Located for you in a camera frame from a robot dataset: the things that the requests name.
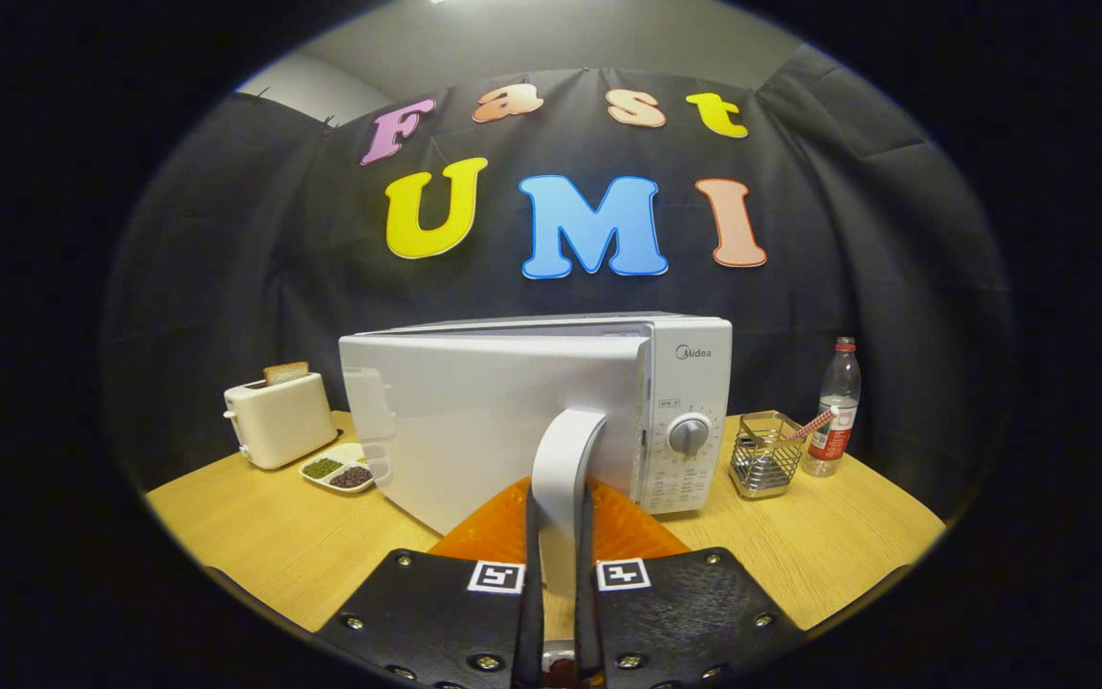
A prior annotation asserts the clear red label water bottle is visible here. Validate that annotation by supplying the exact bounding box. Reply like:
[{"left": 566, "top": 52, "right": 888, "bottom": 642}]
[{"left": 802, "top": 336, "right": 863, "bottom": 478}]

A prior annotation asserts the cream bread toaster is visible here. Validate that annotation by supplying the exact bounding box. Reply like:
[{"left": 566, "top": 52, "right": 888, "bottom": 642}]
[{"left": 222, "top": 371, "right": 340, "bottom": 471}]

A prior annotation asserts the white divided bean dish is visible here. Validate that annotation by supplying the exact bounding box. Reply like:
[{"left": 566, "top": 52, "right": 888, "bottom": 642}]
[{"left": 298, "top": 442, "right": 391, "bottom": 495}]

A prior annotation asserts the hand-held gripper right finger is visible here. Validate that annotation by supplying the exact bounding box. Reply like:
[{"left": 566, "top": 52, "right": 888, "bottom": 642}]
[{"left": 575, "top": 477, "right": 805, "bottom": 689}]

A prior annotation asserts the red white striped straw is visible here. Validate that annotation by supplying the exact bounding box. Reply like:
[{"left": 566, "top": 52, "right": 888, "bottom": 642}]
[{"left": 781, "top": 406, "right": 841, "bottom": 445}]

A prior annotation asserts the black backdrop cloth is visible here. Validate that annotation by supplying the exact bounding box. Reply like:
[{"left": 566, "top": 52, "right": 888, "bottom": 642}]
[{"left": 101, "top": 43, "right": 1016, "bottom": 518}]

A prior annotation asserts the metal wire utensil holder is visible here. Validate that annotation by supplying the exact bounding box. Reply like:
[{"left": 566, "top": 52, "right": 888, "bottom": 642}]
[{"left": 729, "top": 411, "right": 806, "bottom": 500}]

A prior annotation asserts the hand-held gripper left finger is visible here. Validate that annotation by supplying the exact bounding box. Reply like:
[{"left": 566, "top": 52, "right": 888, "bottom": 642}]
[{"left": 312, "top": 477, "right": 547, "bottom": 689}]

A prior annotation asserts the white toaster oven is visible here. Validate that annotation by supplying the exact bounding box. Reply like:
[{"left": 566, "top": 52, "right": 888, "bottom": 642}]
[{"left": 339, "top": 311, "right": 734, "bottom": 613}]

